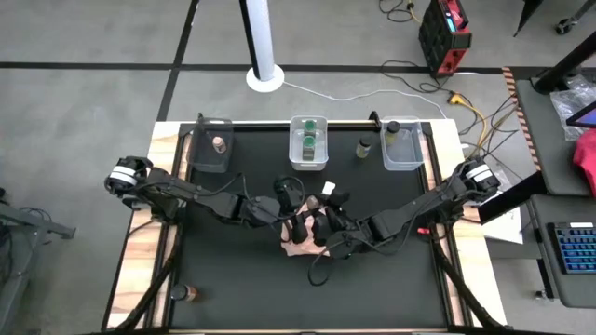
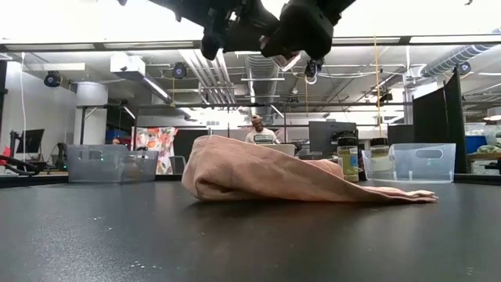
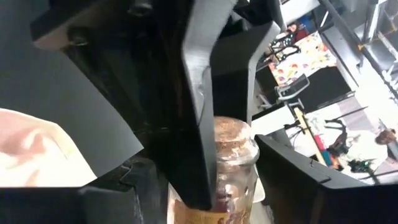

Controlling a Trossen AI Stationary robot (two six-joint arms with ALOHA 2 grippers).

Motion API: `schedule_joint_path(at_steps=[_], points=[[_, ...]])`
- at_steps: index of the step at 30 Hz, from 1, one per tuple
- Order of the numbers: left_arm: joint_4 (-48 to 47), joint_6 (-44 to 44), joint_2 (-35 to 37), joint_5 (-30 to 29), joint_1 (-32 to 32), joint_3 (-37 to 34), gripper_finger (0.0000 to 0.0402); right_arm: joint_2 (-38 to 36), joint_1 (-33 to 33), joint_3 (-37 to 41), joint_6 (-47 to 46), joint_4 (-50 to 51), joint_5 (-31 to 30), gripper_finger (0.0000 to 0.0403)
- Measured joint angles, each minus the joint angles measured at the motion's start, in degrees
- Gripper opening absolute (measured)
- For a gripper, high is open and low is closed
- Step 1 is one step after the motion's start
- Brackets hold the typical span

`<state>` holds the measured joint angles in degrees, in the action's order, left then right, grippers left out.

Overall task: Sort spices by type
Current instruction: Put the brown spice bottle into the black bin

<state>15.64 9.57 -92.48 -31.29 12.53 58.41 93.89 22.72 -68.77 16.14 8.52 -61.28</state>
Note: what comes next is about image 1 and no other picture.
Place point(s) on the tablet screen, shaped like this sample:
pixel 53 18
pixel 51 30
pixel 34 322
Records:
pixel 587 118

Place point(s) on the black desk post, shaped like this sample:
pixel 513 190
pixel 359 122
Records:
pixel 565 65

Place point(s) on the black caster leg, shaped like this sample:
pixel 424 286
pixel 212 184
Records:
pixel 564 25

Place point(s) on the grey metal stand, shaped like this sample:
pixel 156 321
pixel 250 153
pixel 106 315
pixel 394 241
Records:
pixel 37 222

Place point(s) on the small white tag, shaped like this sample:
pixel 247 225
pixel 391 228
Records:
pixel 329 187

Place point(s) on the grey desk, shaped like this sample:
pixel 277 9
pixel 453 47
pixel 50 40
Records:
pixel 549 163
pixel 577 293

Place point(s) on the white paper sheet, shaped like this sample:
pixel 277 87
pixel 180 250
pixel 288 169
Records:
pixel 505 230

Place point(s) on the red cloth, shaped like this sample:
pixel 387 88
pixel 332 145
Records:
pixel 587 163

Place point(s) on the backlit keyboard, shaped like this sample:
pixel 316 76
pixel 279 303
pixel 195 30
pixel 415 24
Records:
pixel 577 249

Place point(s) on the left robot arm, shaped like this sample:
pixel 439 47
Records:
pixel 186 191

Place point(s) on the black table mat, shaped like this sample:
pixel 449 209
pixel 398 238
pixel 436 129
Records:
pixel 256 288

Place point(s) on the orange spice black lid jar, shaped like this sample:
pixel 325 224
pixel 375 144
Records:
pixel 184 293

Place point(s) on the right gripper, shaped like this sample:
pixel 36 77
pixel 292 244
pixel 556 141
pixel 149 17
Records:
pixel 336 202

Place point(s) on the red and black box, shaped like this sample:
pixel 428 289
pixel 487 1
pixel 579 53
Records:
pixel 442 42

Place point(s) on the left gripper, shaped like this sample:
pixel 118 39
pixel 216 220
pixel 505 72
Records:
pixel 289 193

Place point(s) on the green lid spice jar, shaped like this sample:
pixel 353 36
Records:
pixel 308 149
pixel 309 125

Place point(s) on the smoky grey plastic bin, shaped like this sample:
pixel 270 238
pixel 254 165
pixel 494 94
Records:
pixel 205 158

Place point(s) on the pink towel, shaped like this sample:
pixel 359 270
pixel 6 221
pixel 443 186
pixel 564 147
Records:
pixel 302 249

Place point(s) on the striped warning tape strip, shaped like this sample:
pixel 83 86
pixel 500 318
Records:
pixel 517 107

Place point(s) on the black frame knob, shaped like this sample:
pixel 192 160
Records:
pixel 374 117
pixel 201 118

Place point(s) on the clear plastic bin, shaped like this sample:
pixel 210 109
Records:
pixel 405 156
pixel 298 160

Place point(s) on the small red clip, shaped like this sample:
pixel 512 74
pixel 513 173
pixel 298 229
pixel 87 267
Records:
pixel 423 230

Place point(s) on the white tower fan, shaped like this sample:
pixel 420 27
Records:
pixel 263 46

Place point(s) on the yellow label black lid jar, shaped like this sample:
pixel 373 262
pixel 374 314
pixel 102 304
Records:
pixel 392 130
pixel 363 149

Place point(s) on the black support beam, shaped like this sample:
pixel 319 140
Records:
pixel 512 197

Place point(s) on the clear plastic bag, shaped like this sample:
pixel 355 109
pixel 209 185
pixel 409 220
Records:
pixel 565 104

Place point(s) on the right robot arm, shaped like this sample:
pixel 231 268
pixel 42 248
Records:
pixel 405 209

